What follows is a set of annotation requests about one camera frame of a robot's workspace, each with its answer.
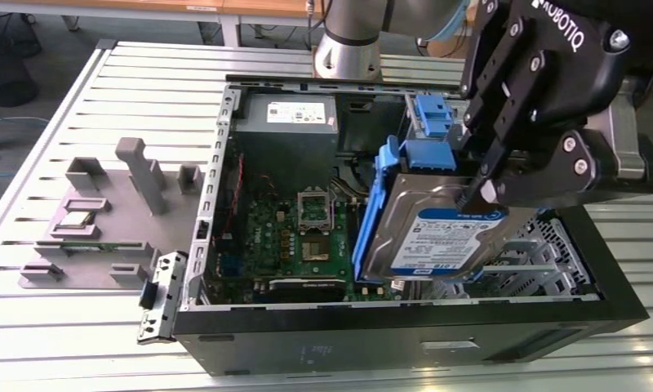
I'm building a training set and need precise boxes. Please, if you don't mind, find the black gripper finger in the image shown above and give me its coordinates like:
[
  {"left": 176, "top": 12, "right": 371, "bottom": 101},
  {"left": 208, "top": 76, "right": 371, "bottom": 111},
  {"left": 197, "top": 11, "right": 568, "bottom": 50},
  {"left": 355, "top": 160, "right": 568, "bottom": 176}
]
[
  {"left": 482, "top": 130, "right": 622, "bottom": 207},
  {"left": 456, "top": 0, "right": 556, "bottom": 213}
]

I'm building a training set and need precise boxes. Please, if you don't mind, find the hard disk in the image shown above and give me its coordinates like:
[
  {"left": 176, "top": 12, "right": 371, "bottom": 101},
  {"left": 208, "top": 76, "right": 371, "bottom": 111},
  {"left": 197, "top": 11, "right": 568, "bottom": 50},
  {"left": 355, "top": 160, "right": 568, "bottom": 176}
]
[{"left": 353, "top": 136, "right": 511, "bottom": 285}]

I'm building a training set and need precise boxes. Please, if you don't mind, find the silver disk bay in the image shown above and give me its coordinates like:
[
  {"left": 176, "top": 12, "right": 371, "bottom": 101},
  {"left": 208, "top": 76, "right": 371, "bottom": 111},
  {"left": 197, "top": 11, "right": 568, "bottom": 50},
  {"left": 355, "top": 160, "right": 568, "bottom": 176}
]
[{"left": 429, "top": 240, "right": 602, "bottom": 301}]

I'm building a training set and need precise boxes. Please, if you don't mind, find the wooden desk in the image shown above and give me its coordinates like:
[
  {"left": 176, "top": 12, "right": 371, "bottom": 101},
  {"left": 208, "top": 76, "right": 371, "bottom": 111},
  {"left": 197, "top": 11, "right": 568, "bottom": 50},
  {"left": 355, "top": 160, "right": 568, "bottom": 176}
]
[{"left": 416, "top": 34, "right": 470, "bottom": 60}]

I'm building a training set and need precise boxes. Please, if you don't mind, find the silver drive cage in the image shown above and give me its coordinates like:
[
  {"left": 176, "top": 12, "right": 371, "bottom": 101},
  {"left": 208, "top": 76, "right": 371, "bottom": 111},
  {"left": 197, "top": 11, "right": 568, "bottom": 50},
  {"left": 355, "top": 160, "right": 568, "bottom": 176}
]
[{"left": 400, "top": 92, "right": 470, "bottom": 144}]

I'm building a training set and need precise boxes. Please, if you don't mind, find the black RAM slot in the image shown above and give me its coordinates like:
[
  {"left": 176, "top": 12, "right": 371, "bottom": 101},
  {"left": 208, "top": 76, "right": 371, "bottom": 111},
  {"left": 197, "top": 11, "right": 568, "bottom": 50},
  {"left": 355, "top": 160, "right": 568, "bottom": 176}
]
[{"left": 345, "top": 196, "right": 371, "bottom": 296}]

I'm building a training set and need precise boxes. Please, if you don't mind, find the CPU socket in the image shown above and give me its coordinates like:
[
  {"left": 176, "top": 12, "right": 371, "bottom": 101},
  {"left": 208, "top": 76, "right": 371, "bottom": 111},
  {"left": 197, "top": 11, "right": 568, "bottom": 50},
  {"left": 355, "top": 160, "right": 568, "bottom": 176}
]
[{"left": 295, "top": 185, "right": 339, "bottom": 234}]

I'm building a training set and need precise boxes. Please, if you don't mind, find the grey power supply unit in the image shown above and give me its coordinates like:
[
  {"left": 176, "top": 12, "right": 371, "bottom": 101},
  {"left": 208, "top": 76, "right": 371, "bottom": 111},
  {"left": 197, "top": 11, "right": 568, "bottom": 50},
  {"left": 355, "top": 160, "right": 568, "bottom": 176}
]
[{"left": 232, "top": 92, "right": 341, "bottom": 193}]

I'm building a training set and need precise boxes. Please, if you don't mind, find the black graphics card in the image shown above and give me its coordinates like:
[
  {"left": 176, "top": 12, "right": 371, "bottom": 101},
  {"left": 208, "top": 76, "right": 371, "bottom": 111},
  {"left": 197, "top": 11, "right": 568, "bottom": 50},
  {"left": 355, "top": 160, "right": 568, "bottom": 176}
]
[{"left": 252, "top": 278, "right": 348, "bottom": 304}]

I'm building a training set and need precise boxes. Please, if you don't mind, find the black PC case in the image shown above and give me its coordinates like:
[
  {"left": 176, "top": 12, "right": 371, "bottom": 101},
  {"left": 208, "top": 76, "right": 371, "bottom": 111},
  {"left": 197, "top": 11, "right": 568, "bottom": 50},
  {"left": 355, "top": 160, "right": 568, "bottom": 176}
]
[{"left": 136, "top": 73, "right": 651, "bottom": 377}]

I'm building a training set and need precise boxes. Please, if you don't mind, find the green motherboard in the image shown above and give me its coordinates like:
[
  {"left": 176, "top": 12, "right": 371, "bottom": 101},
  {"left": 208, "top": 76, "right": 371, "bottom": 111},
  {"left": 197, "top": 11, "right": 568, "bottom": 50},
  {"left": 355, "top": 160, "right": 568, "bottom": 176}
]
[{"left": 204, "top": 191, "right": 409, "bottom": 304}]

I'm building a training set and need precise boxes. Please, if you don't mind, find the white framed desk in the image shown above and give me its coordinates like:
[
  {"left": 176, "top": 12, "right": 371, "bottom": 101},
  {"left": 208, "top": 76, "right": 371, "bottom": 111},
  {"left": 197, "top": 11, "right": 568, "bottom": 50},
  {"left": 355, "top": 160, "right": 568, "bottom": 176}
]
[{"left": 59, "top": 0, "right": 328, "bottom": 48}]

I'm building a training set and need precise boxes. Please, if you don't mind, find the grey parts rack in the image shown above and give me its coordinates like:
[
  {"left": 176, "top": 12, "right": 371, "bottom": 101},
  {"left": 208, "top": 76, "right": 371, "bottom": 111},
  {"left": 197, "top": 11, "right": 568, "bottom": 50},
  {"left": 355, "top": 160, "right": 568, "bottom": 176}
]
[{"left": 19, "top": 137, "right": 207, "bottom": 292}]

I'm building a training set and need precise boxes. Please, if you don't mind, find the CPU chip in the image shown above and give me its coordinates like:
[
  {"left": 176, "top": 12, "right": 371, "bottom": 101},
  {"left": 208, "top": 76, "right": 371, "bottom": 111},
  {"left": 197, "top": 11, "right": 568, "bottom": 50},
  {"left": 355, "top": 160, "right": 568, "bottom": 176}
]
[{"left": 57, "top": 211, "right": 97, "bottom": 229}]

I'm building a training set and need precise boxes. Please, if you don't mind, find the green RAM stick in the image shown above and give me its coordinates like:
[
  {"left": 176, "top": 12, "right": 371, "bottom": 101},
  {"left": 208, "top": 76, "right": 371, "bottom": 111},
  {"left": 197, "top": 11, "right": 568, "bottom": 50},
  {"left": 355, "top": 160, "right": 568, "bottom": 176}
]
[{"left": 59, "top": 242, "right": 124, "bottom": 253}]

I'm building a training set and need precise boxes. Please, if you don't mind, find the black waste bin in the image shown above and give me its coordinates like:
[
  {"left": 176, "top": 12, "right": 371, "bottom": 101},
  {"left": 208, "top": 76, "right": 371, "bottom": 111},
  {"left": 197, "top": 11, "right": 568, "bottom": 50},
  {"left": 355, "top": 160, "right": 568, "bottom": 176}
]
[{"left": 0, "top": 34, "right": 44, "bottom": 108}]

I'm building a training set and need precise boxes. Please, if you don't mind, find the silver card retention bracket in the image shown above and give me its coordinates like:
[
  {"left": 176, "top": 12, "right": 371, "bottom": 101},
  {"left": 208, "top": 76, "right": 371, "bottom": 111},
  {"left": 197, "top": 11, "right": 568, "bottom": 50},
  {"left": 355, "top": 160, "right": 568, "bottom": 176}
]
[{"left": 136, "top": 249, "right": 191, "bottom": 344}]

